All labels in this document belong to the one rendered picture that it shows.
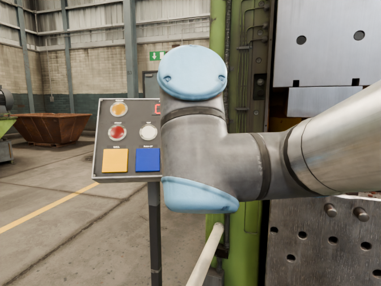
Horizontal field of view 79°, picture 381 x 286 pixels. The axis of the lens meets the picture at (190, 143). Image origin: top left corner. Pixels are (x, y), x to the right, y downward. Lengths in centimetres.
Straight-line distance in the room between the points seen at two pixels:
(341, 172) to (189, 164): 14
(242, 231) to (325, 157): 91
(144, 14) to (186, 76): 784
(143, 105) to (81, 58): 825
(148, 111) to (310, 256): 71
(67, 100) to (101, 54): 213
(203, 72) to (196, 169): 12
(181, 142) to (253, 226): 87
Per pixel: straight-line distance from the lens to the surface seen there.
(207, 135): 27
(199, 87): 28
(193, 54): 32
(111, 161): 75
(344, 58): 85
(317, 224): 86
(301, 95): 82
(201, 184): 25
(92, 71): 872
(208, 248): 96
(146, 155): 74
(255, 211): 107
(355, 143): 21
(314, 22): 86
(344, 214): 86
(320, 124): 24
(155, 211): 92
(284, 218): 85
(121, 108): 82
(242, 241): 114
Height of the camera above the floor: 119
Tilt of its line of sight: 10 degrees down
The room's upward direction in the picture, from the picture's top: straight up
